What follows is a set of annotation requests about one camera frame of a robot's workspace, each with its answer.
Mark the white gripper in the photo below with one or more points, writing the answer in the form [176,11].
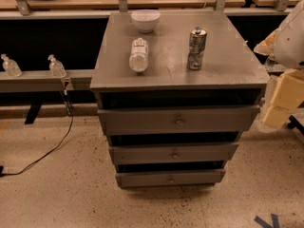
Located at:
[291,43]

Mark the grey drawer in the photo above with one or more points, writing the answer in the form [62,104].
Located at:
[170,178]
[173,120]
[170,153]

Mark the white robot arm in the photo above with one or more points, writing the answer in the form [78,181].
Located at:
[286,46]

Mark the grey drawer cabinet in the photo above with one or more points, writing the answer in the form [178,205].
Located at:
[230,75]

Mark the grey top drawer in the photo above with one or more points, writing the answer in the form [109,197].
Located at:
[173,120]

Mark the grey bottom drawer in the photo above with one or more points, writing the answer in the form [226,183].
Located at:
[170,178]

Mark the black chair base leg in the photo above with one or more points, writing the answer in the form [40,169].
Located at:
[294,123]

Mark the silver drink can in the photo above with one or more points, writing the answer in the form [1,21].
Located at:
[197,42]

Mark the lying clear plastic bottle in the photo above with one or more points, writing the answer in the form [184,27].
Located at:
[138,60]

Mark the white bowl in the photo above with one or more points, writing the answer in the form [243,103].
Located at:
[145,20]

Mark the clear pump bottle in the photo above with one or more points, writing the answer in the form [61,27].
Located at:
[56,67]

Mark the clear bottle far left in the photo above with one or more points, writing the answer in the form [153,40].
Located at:
[10,66]

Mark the grey metal rail shelf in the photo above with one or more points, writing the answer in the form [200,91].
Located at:
[43,81]

